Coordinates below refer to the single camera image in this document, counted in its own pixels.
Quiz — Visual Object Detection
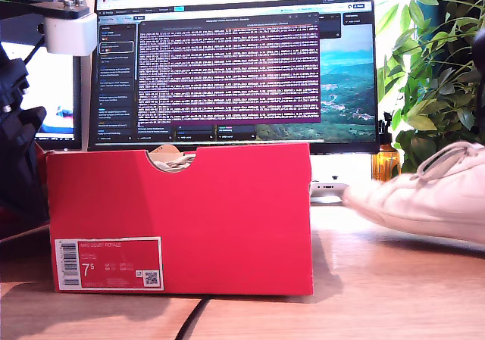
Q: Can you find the red shoebox lid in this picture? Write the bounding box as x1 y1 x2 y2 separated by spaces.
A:
0 142 50 242

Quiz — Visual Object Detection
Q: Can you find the red cardboard shoebox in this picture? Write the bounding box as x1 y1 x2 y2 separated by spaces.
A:
45 142 314 296

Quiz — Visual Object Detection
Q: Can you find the brown cardboard shoebox insert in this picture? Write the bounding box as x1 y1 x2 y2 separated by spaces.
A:
149 145 183 173

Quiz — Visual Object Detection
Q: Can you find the small black computer monitor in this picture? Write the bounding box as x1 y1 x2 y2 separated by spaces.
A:
0 0 83 151

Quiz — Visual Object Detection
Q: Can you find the large black computer monitor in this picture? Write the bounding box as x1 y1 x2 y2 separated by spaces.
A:
87 0 380 155

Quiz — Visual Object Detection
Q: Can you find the white game controller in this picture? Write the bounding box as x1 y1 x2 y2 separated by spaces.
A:
309 175 352 203

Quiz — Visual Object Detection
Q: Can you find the amber pump bottle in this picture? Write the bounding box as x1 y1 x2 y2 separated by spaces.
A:
371 111 402 184

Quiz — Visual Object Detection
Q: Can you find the green leafy houseplant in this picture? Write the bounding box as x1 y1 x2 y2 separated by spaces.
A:
378 0 485 174

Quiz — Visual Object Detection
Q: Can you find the black camera cable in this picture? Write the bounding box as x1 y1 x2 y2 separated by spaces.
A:
22 23 47 64

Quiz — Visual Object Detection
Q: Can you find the black table cable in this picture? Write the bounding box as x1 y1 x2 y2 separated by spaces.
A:
176 297 213 340

